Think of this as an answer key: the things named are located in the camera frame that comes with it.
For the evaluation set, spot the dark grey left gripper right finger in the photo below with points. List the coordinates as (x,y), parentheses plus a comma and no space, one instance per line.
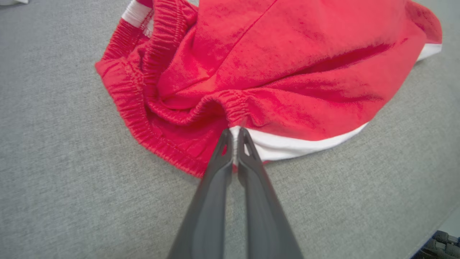
(266,223)

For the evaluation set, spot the grey fabric sofa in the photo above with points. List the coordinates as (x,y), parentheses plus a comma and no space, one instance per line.
(54,144)

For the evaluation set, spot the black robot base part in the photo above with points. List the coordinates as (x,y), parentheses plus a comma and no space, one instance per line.
(440,246)

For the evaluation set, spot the red shorts with white trim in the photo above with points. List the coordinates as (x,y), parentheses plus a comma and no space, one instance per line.
(287,54)

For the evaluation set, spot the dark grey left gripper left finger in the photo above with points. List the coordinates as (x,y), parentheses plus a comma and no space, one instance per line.
(210,216)

